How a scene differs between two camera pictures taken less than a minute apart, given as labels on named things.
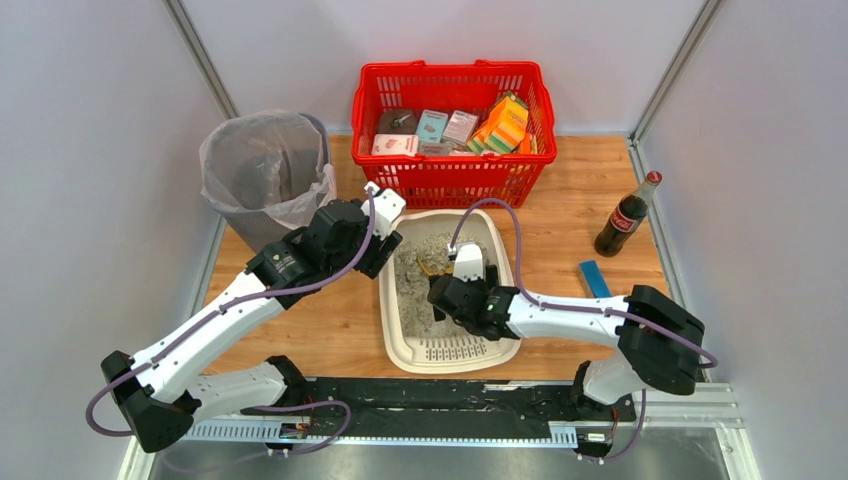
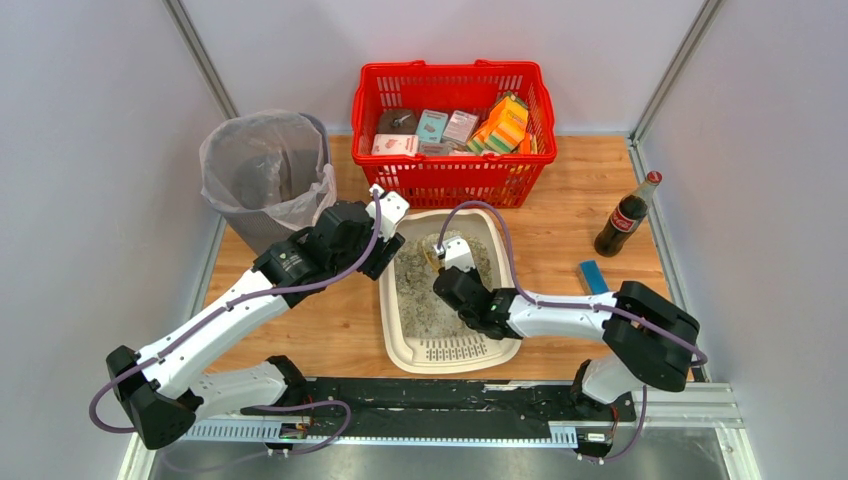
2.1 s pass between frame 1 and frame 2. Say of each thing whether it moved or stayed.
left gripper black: stayed
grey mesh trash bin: stayed
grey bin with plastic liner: stayed
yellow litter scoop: moved
